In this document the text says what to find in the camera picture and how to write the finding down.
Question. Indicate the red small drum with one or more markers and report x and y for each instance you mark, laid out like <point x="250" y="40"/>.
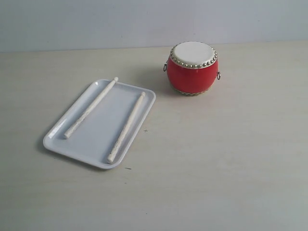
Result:
<point x="192" y="67"/>

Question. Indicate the white drumstick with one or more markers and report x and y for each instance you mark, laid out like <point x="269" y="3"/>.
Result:
<point x="125" y="129"/>
<point x="90" y="108"/>

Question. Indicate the white rectangular plastic tray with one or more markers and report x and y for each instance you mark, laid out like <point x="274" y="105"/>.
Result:
<point x="94" y="139"/>

